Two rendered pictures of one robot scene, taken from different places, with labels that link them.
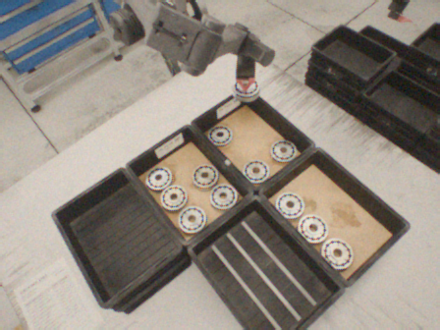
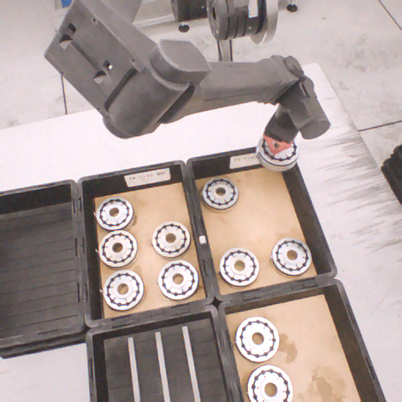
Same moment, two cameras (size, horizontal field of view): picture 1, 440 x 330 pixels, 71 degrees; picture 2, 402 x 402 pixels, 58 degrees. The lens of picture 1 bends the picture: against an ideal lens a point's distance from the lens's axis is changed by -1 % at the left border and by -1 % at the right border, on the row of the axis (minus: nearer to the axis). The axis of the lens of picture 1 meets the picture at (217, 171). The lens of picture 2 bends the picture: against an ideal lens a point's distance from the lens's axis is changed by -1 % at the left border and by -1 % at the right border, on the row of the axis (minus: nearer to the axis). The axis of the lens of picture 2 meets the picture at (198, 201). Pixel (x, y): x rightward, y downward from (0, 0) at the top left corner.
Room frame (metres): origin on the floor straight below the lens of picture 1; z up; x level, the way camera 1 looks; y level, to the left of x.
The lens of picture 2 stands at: (0.28, -0.15, 1.78)
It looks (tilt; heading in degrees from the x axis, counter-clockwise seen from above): 64 degrees down; 21
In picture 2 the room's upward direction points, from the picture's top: 2 degrees counter-clockwise
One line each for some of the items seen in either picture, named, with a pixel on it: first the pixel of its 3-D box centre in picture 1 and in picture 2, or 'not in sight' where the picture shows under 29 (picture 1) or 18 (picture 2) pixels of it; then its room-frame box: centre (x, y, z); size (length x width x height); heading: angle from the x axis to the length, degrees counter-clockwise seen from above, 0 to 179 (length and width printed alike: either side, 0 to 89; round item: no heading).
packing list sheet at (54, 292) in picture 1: (55, 306); not in sight; (0.21, 0.67, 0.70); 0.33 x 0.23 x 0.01; 35
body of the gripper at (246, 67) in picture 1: (246, 59); (289, 113); (0.83, -0.15, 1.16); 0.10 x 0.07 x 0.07; 169
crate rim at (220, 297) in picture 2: (250, 135); (256, 214); (0.69, -0.14, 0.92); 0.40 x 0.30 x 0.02; 31
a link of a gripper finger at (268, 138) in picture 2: (245, 78); (279, 137); (0.82, -0.14, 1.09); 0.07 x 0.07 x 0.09; 79
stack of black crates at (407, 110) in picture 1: (394, 117); not in sight; (1.09, -1.12, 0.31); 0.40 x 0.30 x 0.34; 35
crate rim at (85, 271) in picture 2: (187, 180); (140, 236); (0.54, 0.11, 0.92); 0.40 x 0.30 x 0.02; 31
